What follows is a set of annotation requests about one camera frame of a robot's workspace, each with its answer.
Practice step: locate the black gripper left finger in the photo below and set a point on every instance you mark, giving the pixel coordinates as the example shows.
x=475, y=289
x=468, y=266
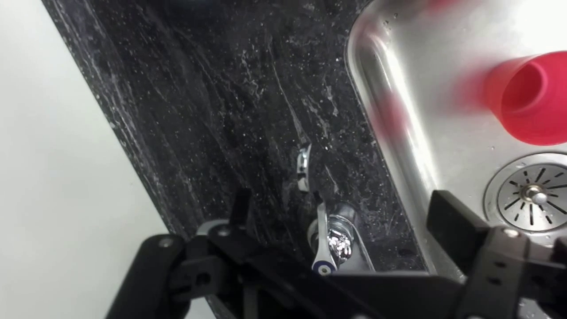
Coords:
x=177, y=277

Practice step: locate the stainless steel sink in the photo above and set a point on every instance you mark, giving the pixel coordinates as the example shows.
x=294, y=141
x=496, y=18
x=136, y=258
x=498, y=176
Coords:
x=413, y=36

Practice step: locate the metal sink drain strainer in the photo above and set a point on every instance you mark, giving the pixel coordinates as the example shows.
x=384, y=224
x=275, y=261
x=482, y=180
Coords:
x=532, y=192

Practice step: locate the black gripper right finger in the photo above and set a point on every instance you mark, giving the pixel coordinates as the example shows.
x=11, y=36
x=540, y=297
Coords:
x=501, y=272

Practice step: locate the red plastic cup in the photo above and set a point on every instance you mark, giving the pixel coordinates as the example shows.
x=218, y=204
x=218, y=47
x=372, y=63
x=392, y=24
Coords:
x=532, y=100

